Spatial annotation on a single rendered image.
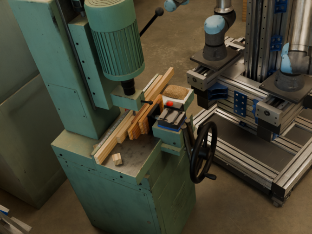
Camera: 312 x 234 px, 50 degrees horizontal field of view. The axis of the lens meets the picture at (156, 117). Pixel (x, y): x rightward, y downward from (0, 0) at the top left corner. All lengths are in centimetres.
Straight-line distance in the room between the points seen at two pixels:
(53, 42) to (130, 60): 32
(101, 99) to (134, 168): 35
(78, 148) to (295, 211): 141
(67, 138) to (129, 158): 45
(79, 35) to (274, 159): 150
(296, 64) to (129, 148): 78
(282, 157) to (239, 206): 43
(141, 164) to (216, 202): 103
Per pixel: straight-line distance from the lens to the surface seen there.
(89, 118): 159
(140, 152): 143
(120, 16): 120
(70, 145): 172
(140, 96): 146
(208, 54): 205
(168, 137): 144
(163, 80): 173
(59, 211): 252
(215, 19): 201
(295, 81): 182
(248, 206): 232
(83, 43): 135
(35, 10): 137
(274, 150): 236
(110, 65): 131
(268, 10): 184
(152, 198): 160
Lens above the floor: 196
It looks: 42 degrees down
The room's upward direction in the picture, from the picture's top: 10 degrees counter-clockwise
